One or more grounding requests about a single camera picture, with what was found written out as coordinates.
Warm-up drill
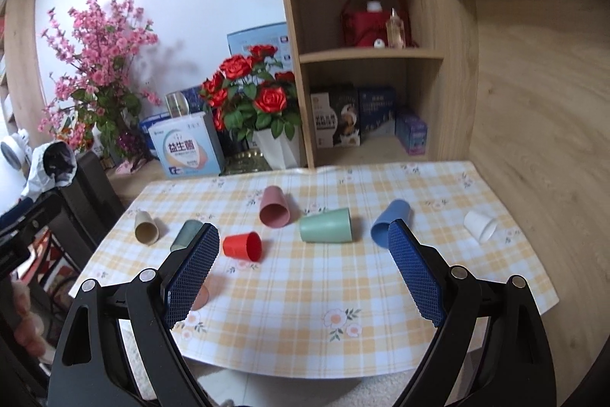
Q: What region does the white cup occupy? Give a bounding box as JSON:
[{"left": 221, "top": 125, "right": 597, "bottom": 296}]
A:
[{"left": 464, "top": 210, "right": 498, "bottom": 244}]

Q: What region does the black and white box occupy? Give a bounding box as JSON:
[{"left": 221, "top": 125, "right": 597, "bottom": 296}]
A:
[{"left": 310, "top": 84, "right": 360, "bottom": 149}]

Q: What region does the clear glass bottle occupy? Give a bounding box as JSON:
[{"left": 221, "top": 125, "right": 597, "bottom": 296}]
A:
[{"left": 385, "top": 8, "right": 405, "bottom": 50}]

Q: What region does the white box with blue label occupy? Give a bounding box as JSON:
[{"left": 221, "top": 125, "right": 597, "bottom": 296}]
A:
[{"left": 148, "top": 111, "right": 226, "bottom": 179}]

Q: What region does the small purple box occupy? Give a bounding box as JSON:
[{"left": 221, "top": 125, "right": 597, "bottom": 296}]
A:
[{"left": 395, "top": 109, "right": 428, "bottom": 156}]

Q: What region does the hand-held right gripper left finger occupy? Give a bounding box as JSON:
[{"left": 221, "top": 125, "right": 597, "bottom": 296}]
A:
[{"left": 46, "top": 222, "right": 220, "bottom": 407}]

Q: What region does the red rose bouquet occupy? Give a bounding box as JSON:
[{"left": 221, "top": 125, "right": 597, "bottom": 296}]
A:
[{"left": 199, "top": 44, "right": 303, "bottom": 145}]

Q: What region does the red basket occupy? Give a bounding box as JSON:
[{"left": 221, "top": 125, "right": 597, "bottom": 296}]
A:
[{"left": 340, "top": 0, "right": 411, "bottom": 48}]

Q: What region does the red cup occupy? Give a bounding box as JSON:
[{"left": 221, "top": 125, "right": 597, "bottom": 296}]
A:
[{"left": 222, "top": 231, "right": 263, "bottom": 263}]

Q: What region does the orange cup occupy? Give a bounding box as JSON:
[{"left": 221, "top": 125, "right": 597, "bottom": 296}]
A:
[{"left": 191, "top": 284, "right": 212, "bottom": 311}]

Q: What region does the green cup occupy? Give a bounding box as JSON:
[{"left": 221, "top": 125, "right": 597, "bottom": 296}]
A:
[{"left": 299, "top": 207, "right": 354, "bottom": 244}]

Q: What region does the pink blossom plant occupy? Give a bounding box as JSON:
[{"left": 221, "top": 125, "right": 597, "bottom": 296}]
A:
[{"left": 37, "top": 0, "right": 164, "bottom": 167}]

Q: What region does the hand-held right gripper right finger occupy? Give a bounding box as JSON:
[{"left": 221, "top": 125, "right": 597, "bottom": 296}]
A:
[{"left": 387, "top": 219, "right": 558, "bottom": 407}]

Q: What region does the grey-green cup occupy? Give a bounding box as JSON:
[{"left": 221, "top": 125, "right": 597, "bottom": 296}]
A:
[{"left": 170, "top": 219, "right": 204, "bottom": 253}]

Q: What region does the white small fan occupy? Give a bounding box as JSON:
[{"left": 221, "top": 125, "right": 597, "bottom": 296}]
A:
[{"left": 0, "top": 129, "right": 33, "bottom": 173}]

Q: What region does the beige cup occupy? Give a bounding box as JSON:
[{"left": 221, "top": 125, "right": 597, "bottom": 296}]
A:
[{"left": 134, "top": 210, "right": 160, "bottom": 244}]

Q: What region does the pink cup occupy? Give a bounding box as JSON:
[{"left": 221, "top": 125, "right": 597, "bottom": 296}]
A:
[{"left": 258, "top": 185, "right": 291, "bottom": 227}]

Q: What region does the wooden shelf unit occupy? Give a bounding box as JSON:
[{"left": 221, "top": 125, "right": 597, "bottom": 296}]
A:
[{"left": 269, "top": 0, "right": 480, "bottom": 172}]

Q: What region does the blue cup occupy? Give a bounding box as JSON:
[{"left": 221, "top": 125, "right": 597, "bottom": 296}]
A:
[{"left": 370, "top": 199, "right": 412, "bottom": 248}]

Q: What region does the yellow plaid table mat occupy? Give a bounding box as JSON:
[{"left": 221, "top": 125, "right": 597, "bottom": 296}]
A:
[{"left": 68, "top": 160, "right": 560, "bottom": 379}]

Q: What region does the blue and white flat box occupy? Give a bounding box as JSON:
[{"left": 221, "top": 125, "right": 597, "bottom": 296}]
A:
[{"left": 227, "top": 22, "right": 292, "bottom": 76}]

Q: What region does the white cloth with black lining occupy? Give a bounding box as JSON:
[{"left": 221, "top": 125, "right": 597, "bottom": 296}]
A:
[{"left": 19, "top": 141, "right": 78, "bottom": 202}]

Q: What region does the dark blue box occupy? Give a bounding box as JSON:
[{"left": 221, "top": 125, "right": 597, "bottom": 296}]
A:
[{"left": 357, "top": 86, "right": 397, "bottom": 144}]

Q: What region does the black chair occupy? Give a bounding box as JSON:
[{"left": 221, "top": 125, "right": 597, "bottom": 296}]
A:
[{"left": 59, "top": 151, "right": 127, "bottom": 248}]

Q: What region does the white faceted vase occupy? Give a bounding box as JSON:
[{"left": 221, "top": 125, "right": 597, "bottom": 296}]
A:
[{"left": 251, "top": 125, "right": 302, "bottom": 172}]

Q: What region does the clear drinking glass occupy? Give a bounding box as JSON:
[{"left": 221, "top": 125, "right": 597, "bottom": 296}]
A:
[{"left": 165, "top": 91, "right": 190, "bottom": 119}]

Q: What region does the person's left hand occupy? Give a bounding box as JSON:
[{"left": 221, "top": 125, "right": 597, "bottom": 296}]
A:
[{"left": 10, "top": 280, "right": 49, "bottom": 359}]

